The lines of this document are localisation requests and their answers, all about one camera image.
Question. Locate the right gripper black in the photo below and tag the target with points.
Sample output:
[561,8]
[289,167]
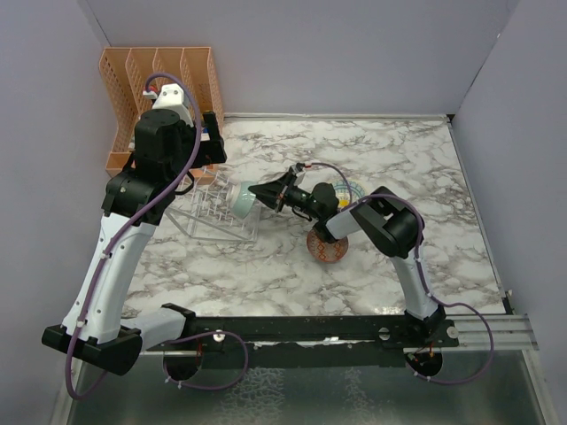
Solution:
[274,194]

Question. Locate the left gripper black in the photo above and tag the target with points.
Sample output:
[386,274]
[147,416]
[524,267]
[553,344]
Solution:
[210,150]

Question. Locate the red and blue patterned bowl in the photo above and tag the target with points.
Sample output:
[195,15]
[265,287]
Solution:
[326,252]

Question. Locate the yellow teal patterned bowl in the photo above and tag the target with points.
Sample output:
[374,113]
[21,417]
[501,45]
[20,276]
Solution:
[348,193]

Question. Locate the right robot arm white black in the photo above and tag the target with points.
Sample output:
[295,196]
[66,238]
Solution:
[391,223]

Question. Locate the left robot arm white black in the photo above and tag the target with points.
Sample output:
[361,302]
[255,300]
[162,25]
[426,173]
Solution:
[134,204]

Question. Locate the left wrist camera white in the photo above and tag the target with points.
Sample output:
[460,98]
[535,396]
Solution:
[171,97]

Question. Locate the white wire dish rack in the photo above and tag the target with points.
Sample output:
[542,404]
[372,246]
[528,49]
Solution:
[201,210]

